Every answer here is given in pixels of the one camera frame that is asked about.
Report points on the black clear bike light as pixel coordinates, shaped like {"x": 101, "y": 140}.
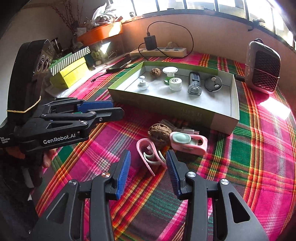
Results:
{"x": 194, "y": 84}

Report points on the plaid bed cloth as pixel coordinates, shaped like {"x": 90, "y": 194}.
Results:
{"x": 258, "y": 158}

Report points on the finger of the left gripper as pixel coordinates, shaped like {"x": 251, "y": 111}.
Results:
{"x": 66, "y": 118}
{"x": 74, "y": 105}

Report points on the black charger adapter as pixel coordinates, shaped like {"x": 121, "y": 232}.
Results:
{"x": 150, "y": 42}

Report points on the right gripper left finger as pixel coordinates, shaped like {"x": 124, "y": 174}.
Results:
{"x": 109, "y": 185}

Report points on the person's hand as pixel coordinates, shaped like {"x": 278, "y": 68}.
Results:
{"x": 48, "y": 157}

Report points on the brown walnut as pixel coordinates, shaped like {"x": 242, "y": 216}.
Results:
{"x": 155, "y": 73}
{"x": 159, "y": 134}

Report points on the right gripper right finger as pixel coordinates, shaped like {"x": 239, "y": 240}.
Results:
{"x": 189, "y": 186}

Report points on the grey portable heater fan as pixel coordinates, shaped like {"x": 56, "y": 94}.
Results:
{"x": 262, "y": 67}

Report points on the green cardboard box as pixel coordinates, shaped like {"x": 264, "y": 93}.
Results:
{"x": 217, "y": 110}

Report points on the small white knob bottle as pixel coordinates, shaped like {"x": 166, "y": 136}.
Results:
{"x": 143, "y": 84}

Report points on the yellow box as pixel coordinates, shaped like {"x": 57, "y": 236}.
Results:
{"x": 71, "y": 74}

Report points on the black round disc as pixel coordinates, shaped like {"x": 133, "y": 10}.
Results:
{"x": 213, "y": 83}

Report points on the white round jar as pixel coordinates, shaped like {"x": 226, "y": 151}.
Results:
{"x": 175, "y": 84}

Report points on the striped box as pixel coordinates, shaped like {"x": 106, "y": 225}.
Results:
{"x": 63, "y": 62}

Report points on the beige power strip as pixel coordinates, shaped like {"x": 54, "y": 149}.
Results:
{"x": 174, "y": 52}

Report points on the white plug on strip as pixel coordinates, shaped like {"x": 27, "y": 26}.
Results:
{"x": 172, "y": 45}

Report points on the pink clip holder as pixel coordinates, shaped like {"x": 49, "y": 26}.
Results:
{"x": 150, "y": 155}

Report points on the orange shelf tray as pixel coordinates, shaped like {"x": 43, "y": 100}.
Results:
{"x": 100, "y": 33}

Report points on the black smartphone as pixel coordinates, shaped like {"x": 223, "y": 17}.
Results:
{"x": 121, "y": 64}

